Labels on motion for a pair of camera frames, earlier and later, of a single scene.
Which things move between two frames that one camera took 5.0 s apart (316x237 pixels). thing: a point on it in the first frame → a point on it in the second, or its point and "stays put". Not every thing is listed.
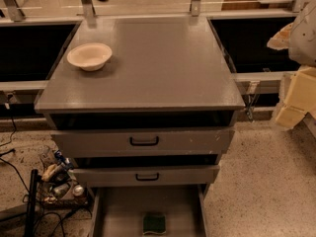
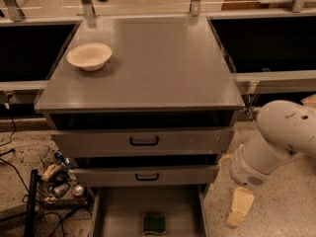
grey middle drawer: x=144 y=175 stays put
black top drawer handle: x=143 y=143 stays put
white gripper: x=304 y=39 → x=244 y=172
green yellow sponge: x=154 y=224 stays put
